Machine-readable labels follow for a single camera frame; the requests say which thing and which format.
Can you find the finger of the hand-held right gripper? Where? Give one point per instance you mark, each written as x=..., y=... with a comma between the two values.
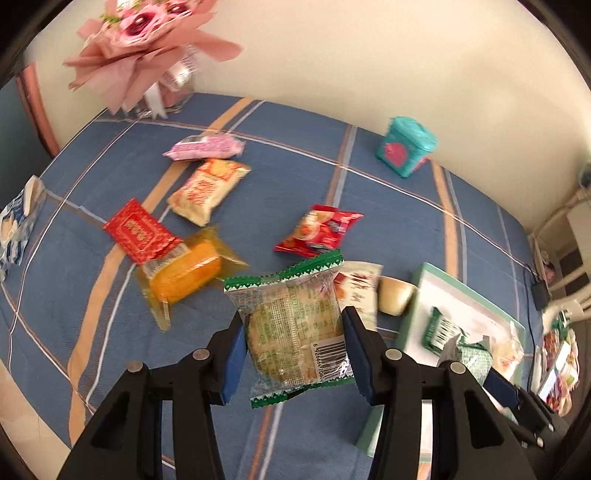
x=503, y=392

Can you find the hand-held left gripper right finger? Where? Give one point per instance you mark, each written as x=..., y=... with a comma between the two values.
x=358, y=360

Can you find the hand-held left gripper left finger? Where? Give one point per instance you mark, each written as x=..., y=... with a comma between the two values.
x=233, y=364

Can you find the clear bun packet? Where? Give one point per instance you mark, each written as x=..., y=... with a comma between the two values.
x=508, y=355

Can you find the green patterned snack packet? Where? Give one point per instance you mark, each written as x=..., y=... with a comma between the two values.
x=466, y=360

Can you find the green-edged clear biscuit packet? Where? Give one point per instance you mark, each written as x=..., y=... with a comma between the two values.
x=291, y=323

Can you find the white snack packet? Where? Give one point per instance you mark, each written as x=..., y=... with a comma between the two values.
x=360, y=286

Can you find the orange cake clear packet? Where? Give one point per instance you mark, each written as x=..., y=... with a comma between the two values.
x=184, y=272

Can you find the green-rimmed white tray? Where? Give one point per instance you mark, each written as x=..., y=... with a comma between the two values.
x=443, y=286

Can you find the red snack packet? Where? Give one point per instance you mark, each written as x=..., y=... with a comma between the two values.
x=136, y=230

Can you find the pile of colourful snack packets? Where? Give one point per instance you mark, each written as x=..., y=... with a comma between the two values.
x=556, y=360

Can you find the cream jelly cup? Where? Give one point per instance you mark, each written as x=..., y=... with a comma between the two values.
x=392, y=295

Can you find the black power adapter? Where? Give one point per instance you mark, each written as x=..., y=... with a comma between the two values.
x=539, y=295

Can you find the small pink figurine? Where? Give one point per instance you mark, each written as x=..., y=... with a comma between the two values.
x=548, y=267

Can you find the red crisps packet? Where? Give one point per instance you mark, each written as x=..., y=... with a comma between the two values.
x=314, y=228

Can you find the cream and orange snack packet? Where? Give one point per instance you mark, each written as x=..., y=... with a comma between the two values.
x=205, y=189

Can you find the blue plaid bed sheet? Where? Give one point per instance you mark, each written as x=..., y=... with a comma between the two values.
x=323, y=184

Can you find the white shelf unit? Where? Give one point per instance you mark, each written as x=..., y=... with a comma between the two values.
x=577, y=217

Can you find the teal tin box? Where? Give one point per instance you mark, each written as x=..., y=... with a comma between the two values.
x=406, y=147

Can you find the pink snack packet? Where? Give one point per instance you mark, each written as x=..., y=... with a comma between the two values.
x=203, y=146

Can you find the blue and white bag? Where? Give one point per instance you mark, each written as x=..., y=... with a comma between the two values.
x=16, y=226

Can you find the clear glass vase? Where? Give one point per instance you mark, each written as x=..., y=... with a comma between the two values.
x=180, y=94

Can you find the pink paper flower bouquet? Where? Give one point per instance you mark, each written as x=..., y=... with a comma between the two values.
x=134, y=60

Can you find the pink wooden headboard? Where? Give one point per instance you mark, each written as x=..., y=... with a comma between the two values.
x=37, y=110

